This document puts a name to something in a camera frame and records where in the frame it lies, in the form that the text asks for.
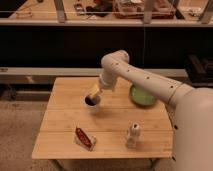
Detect green ceramic bowl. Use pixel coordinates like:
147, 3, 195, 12
129, 85, 157, 107

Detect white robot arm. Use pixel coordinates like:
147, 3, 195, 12
90, 50, 213, 171

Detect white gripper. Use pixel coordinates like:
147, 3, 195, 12
90, 75, 117, 99

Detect red snack packet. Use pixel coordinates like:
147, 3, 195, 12
74, 127, 97, 151

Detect light wooden table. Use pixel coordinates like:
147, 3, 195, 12
31, 76, 177, 171

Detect dark items on shelf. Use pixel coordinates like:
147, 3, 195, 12
73, 0, 113, 17

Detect wicker tray on shelf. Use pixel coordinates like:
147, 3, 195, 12
113, 0, 176, 19

